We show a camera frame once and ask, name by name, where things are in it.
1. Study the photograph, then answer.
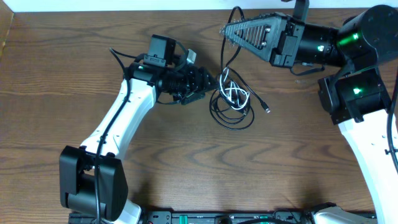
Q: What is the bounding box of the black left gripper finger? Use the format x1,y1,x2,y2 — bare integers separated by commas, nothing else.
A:
198,67,219,93
181,93,205,105

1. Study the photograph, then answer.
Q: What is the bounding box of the black usb cable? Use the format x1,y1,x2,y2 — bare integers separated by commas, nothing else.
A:
209,6,271,131

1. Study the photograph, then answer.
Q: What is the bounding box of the white usb cable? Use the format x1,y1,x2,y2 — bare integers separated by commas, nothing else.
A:
219,67,251,111

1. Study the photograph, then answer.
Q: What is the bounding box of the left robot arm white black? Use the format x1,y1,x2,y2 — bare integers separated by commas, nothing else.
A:
59,35,218,223

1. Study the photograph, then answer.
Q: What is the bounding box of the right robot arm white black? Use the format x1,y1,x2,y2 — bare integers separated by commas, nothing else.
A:
222,1,397,223

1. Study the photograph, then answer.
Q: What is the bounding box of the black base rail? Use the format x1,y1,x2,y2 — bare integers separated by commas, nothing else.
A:
68,210,379,224

